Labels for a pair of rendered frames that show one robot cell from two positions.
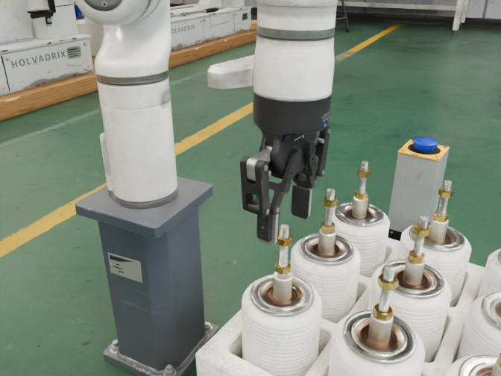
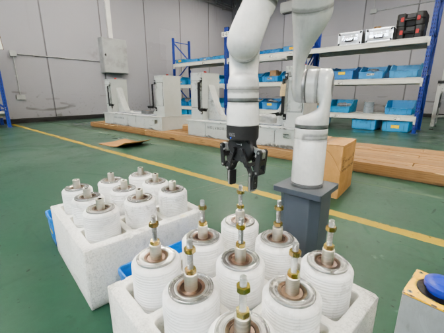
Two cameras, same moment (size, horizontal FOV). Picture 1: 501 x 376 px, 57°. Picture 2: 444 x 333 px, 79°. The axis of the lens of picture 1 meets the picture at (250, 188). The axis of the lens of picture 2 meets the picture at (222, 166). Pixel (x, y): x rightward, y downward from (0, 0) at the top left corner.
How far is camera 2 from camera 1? 0.85 m
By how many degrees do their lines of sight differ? 95
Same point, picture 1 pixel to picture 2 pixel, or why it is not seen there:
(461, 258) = (264, 299)
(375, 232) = (303, 266)
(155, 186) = (293, 176)
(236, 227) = not seen: outside the picture
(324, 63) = (228, 111)
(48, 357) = not seen: hidden behind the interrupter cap
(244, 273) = (382, 314)
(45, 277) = (345, 234)
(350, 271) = (258, 245)
